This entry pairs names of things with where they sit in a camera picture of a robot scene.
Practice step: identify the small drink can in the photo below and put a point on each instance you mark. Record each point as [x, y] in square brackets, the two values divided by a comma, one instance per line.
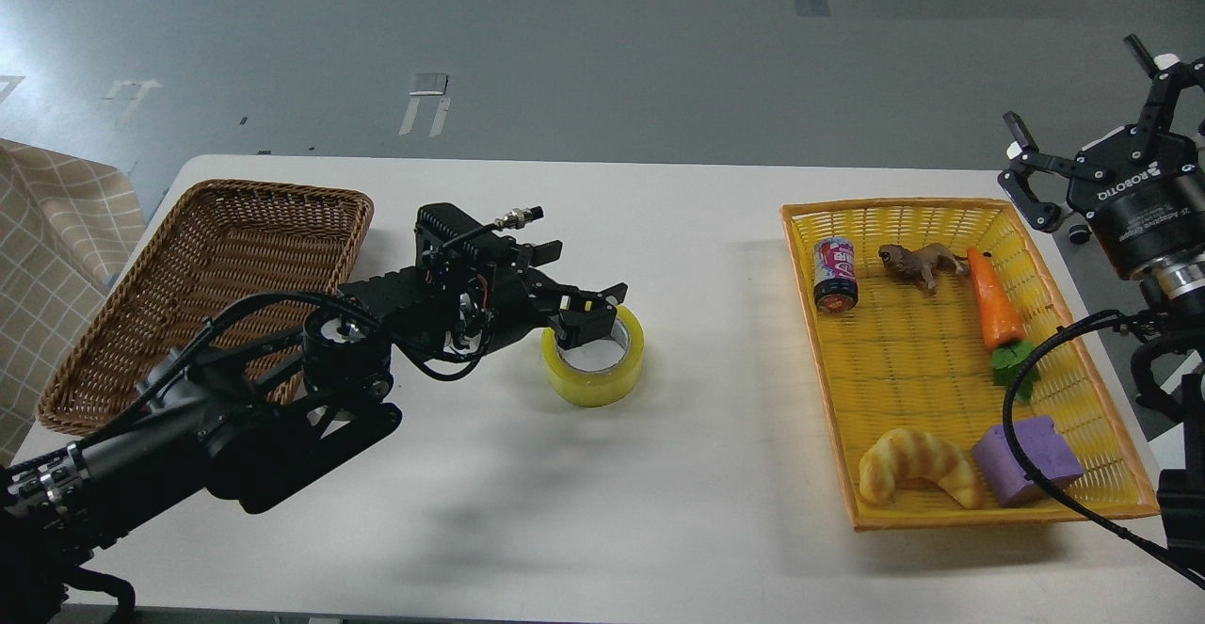
[835, 286]

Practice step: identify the purple foam block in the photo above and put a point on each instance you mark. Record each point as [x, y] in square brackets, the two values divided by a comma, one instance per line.
[1040, 441]

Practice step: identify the yellow tape roll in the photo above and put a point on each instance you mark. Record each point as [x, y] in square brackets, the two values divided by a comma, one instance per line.
[599, 386]

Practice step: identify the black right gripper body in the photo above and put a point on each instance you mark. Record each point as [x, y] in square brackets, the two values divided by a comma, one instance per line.
[1148, 211]

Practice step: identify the brown wicker basket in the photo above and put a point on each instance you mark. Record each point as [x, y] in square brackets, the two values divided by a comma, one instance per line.
[221, 241]

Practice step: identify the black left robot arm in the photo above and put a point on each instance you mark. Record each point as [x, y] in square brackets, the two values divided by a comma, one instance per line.
[278, 390]

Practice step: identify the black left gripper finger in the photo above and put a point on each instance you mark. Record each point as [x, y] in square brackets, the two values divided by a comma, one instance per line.
[573, 298]
[575, 328]

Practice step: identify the yellow plastic basket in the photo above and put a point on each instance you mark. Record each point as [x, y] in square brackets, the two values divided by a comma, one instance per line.
[901, 358]

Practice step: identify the orange toy carrot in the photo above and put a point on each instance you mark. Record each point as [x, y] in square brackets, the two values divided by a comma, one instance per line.
[1002, 331]

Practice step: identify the brown toy animal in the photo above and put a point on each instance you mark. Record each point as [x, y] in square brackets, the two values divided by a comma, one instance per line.
[920, 267]

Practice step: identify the toy croissant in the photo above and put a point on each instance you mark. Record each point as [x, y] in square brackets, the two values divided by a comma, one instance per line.
[909, 454]

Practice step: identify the beige checkered cloth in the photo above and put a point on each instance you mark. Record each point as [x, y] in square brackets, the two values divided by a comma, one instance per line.
[68, 225]

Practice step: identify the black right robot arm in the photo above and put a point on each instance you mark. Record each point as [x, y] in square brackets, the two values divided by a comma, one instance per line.
[1037, 184]

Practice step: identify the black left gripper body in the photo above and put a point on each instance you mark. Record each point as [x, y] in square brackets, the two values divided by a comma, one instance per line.
[520, 300]

